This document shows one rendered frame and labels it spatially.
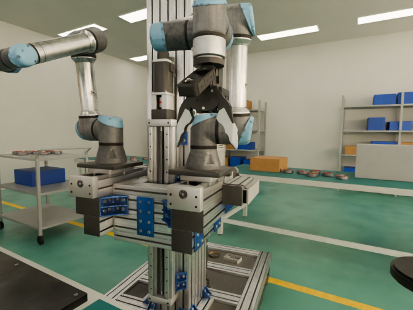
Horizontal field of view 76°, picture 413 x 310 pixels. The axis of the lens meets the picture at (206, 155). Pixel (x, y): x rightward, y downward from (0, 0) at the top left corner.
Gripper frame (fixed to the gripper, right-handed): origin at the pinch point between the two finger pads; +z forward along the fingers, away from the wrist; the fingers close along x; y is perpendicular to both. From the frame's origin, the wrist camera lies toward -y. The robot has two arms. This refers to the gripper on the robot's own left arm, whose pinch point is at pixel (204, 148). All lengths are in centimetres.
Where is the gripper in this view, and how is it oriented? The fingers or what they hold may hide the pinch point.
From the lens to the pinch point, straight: 60.1
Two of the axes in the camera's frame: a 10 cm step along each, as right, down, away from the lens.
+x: -9.3, -0.4, 3.6
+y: 3.6, -0.7, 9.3
